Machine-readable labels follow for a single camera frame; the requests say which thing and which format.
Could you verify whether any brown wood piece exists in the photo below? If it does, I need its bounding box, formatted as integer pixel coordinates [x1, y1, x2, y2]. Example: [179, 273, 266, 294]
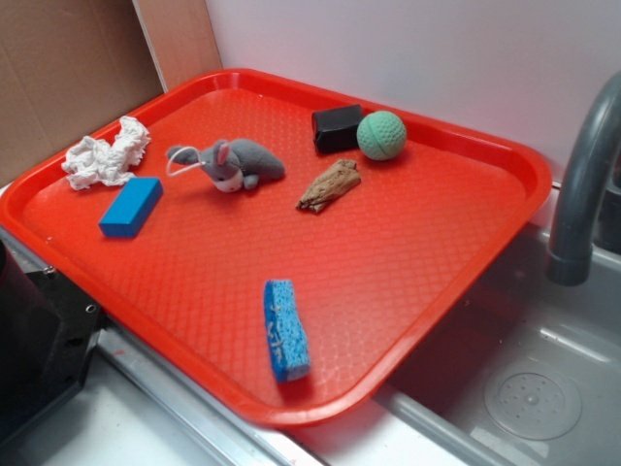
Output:
[296, 159, 362, 214]

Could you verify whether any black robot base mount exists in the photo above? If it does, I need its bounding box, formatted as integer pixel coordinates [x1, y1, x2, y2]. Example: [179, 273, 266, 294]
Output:
[1, 246, 102, 446]

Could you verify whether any green dimpled ball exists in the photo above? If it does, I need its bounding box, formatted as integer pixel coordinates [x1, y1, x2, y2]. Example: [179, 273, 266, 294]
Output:
[356, 111, 407, 161]

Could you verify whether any blue rectangular block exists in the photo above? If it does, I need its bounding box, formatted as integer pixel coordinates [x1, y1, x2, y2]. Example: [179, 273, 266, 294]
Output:
[98, 178, 163, 238]

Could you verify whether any crumpled white paper towel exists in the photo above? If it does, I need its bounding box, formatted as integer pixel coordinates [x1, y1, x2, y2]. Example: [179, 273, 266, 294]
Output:
[61, 116, 150, 190]

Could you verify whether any black rectangular block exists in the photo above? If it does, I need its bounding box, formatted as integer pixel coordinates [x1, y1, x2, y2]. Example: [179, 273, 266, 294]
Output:
[311, 104, 363, 154]

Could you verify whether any red plastic tray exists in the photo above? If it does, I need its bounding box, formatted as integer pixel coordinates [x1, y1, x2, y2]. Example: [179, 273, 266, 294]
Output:
[1, 70, 552, 427]

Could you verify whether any grey faucet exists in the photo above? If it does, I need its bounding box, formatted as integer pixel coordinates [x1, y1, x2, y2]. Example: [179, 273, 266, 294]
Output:
[545, 74, 620, 286]

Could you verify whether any grey plush bunny toy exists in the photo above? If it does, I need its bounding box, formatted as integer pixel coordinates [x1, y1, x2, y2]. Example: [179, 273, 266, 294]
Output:
[166, 138, 286, 193]

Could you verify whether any brown cardboard panel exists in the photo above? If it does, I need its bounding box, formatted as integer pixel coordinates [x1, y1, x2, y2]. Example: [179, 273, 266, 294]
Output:
[1, 1, 221, 184]

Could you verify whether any blue sponge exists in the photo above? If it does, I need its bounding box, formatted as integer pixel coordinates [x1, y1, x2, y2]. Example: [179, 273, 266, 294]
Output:
[263, 280, 311, 383]

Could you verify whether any grey sink basin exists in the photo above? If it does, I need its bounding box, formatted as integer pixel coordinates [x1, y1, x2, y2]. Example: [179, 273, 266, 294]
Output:
[376, 226, 620, 465]

